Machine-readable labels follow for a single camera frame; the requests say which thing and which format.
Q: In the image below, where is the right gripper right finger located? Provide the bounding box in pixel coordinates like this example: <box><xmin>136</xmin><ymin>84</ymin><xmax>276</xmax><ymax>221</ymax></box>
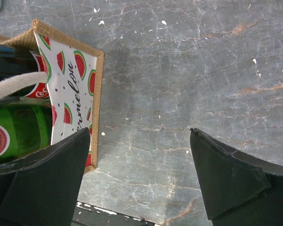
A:
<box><xmin>190</xmin><ymin>128</ymin><xmax>283</xmax><ymax>226</ymax></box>

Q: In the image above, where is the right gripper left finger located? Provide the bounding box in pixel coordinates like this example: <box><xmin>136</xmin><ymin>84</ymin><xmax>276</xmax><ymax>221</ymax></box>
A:
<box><xmin>0</xmin><ymin>128</ymin><xmax>91</xmax><ymax>226</ymax></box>

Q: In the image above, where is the green glass bottle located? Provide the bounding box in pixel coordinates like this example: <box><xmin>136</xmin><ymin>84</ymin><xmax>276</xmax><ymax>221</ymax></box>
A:
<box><xmin>0</xmin><ymin>104</ymin><xmax>53</xmax><ymax>164</ymax></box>

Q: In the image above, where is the watermelon print canvas bag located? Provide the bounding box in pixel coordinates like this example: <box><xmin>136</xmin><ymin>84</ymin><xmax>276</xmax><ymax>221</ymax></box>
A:
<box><xmin>0</xmin><ymin>20</ymin><xmax>104</xmax><ymax>172</ymax></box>

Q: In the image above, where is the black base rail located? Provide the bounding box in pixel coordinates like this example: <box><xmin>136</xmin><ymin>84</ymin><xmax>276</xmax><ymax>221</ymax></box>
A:
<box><xmin>71</xmin><ymin>201</ymin><xmax>159</xmax><ymax>226</ymax></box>

